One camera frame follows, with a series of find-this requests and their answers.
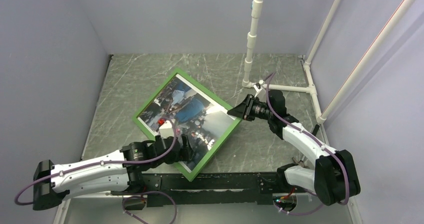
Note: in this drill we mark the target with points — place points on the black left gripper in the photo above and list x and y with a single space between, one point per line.
186 152

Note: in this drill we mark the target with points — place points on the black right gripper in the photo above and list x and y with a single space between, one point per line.
244 110

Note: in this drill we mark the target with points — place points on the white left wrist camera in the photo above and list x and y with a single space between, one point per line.
166 128

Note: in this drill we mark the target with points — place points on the wooden picture frame green inlay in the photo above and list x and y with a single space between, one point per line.
145 110

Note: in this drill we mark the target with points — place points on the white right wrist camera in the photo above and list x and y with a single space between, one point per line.
259 89

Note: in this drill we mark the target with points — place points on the white pvc pipe stand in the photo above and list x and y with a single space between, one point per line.
341 40

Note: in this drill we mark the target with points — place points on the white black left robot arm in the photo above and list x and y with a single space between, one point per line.
120 171

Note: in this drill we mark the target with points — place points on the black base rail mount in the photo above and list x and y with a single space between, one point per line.
209 188

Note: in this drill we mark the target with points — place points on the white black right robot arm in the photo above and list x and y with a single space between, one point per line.
333 178

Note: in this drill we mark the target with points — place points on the printed photo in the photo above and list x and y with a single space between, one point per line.
195 116

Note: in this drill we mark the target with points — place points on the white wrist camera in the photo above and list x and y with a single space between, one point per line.
259 89
166 128

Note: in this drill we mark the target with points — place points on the black handled hammer tool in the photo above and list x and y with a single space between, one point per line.
301 139

